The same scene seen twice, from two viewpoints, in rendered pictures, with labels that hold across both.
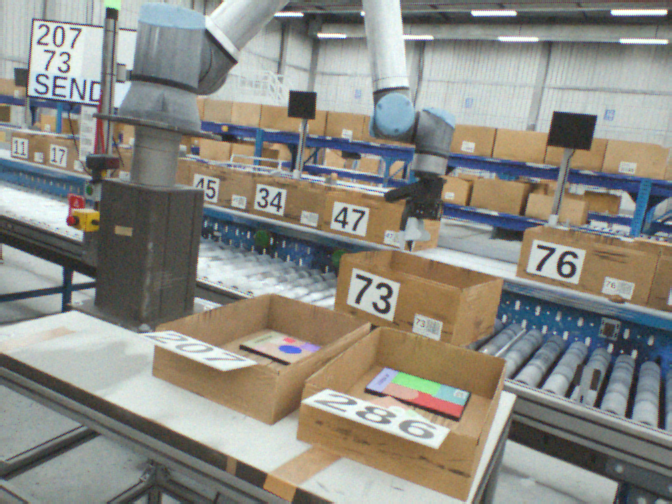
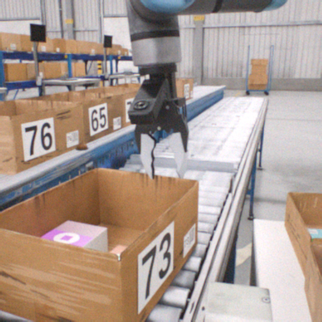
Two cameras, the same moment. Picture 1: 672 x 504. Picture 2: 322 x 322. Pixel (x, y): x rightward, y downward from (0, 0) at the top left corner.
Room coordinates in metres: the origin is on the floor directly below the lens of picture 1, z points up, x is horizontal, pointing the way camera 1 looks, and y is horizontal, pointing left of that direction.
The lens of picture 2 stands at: (1.61, 0.47, 1.20)
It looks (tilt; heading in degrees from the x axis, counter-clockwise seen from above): 16 degrees down; 257
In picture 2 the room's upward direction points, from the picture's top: straight up
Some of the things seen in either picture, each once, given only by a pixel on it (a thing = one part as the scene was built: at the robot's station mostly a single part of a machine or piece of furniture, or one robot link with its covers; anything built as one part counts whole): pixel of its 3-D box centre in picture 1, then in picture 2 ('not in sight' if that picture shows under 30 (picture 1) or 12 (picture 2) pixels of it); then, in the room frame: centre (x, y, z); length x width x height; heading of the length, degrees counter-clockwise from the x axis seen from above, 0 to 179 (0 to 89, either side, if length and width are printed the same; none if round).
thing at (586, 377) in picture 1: (583, 390); (231, 192); (1.13, -0.58, 0.78); 0.05 x 0.01 x 0.11; 60
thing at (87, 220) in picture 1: (90, 222); not in sight; (1.92, 0.89, 0.84); 0.15 x 0.09 x 0.07; 60
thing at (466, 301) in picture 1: (417, 294); (107, 235); (1.56, -0.26, 0.83); 0.39 x 0.29 x 0.17; 53
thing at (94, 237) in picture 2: not in sight; (66, 253); (1.65, -0.28, 0.79); 0.16 x 0.11 x 0.07; 53
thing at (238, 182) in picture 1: (239, 189); not in sight; (2.60, 0.50, 0.97); 0.39 x 0.29 x 0.17; 60
